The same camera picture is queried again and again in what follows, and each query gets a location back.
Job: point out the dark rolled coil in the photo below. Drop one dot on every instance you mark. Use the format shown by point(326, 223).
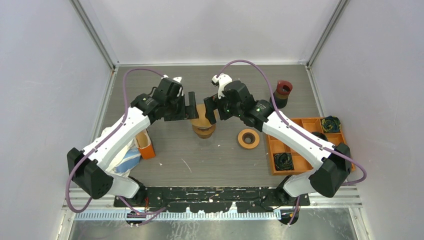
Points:
point(283, 161)
point(320, 135)

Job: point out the brown paper coffee filter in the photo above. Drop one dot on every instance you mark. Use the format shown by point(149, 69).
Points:
point(201, 122)

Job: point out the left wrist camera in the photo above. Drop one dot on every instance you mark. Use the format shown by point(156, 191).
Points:
point(179, 79)

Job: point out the red black carafe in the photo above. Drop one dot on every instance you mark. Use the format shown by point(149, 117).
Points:
point(281, 93)

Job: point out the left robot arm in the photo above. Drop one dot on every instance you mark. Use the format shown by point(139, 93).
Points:
point(88, 167)

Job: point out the dark rolled coil front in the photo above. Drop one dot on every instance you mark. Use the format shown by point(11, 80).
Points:
point(283, 161)

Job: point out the orange coffee filter box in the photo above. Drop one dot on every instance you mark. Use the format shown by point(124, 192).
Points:
point(145, 146)

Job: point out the blue yellow rolled coil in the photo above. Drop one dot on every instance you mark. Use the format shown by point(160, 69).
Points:
point(330, 124)

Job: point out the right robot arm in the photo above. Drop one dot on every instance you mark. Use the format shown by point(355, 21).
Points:
point(329, 168)

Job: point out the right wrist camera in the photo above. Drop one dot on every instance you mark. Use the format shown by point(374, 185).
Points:
point(221, 81)

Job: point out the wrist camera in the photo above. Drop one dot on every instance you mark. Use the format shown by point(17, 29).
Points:
point(179, 79)
point(221, 81)

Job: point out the dark rolled coil middle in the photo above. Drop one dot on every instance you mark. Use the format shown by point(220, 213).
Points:
point(320, 135)

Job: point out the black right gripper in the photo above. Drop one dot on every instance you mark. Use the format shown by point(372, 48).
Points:
point(209, 102)

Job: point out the white blue plastic bag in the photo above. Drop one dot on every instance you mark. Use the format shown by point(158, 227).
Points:
point(125, 160)

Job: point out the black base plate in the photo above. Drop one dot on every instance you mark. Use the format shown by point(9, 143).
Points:
point(252, 199)

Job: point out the orange compartment tray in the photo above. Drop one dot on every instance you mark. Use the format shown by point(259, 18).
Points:
point(305, 154)

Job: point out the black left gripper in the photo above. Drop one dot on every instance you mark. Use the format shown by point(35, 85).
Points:
point(189, 111)

